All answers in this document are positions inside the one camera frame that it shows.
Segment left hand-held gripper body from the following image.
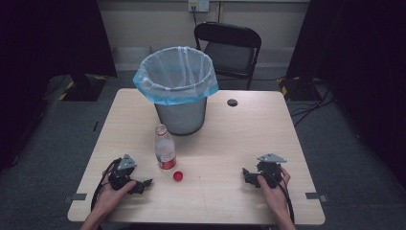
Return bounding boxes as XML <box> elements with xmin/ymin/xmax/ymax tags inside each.
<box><xmin>107</xmin><ymin>152</ymin><xmax>138</xmax><ymax>192</ymax></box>

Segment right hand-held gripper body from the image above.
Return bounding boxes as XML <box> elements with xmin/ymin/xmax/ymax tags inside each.
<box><xmin>256</xmin><ymin>152</ymin><xmax>287</xmax><ymax>190</ymax></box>

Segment clear plastic bottle red label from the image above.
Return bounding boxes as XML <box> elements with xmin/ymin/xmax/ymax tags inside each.
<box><xmin>154</xmin><ymin>124</ymin><xmax>177</xmax><ymax>171</ymax></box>

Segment grey mesh trash bin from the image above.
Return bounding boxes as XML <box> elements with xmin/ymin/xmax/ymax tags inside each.
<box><xmin>154</xmin><ymin>97</ymin><xmax>209</xmax><ymax>137</ymax></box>

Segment translucent blue bin bag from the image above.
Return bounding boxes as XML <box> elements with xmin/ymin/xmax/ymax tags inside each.
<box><xmin>132</xmin><ymin>46</ymin><xmax>220</xmax><ymax>106</ymax></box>

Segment person's right hand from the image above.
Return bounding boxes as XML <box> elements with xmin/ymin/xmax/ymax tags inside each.
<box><xmin>257</xmin><ymin>166</ymin><xmax>292</xmax><ymax>221</ymax></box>

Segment person's left hand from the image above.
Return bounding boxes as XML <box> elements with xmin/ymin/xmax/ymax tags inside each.
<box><xmin>94</xmin><ymin>164</ymin><xmax>137</xmax><ymax>220</ymax></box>

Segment grey tape strip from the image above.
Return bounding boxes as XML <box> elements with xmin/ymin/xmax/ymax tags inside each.
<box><xmin>304</xmin><ymin>192</ymin><xmax>328</xmax><ymax>203</ymax></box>
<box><xmin>62</xmin><ymin>193</ymin><xmax>88</xmax><ymax>205</ymax></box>

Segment black stand base striped tape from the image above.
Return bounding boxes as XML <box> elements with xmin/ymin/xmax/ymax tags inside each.
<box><xmin>57</xmin><ymin>72</ymin><xmax>108</xmax><ymax>103</ymax></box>
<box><xmin>277</xmin><ymin>76</ymin><xmax>324</xmax><ymax>103</ymax></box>

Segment black folding chair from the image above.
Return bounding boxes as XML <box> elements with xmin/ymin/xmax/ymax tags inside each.
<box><xmin>193</xmin><ymin>21</ymin><xmax>262</xmax><ymax>91</ymax></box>

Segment black curtain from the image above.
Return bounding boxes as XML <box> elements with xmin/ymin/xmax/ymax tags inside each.
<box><xmin>285</xmin><ymin>0</ymin><xmax>406</xmax><ymax>190</ymax></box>
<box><xmin>0</xmin><ymin>0</ymin><xmax>118</xmax><ymax>172</ymax></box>

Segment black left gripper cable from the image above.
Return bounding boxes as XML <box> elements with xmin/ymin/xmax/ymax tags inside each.
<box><xmin>90</xmin><ymin>157</ymin><xmax>123</xmax><ymax>213</ymax></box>

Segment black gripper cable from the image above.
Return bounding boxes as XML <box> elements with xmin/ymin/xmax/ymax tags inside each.
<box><xmin>270</xmin><ymin>171</ymin><xmax>295</xmax><ymax>224</ymax></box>
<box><xmin>90</xmin><ymin>157</ymin><xmax>123</xmax><ymax>213</ymax></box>

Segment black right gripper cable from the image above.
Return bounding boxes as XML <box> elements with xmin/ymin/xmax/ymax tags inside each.
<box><xmin>270</xmin><ymin>171</ymin><xmax>295</xmax><ymax>224</ymax></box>

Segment black floor cables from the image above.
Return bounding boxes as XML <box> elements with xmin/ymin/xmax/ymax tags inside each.
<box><xmin>288</xmin><ymin>80</ymin><xmax>337</xmax><ymax>127</ymax></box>

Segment black plugged power cable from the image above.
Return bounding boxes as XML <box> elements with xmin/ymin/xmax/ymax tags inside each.
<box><xmin>191</xmin><ymin>5</ymin><xmax>199</xmax><ymax>29</ymax></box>

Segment white wall socket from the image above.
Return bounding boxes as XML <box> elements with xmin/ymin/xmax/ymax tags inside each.
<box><xmin>188</xmin><ymin>0</ymin><xmax>211</xmax><ymax>13</ymax></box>

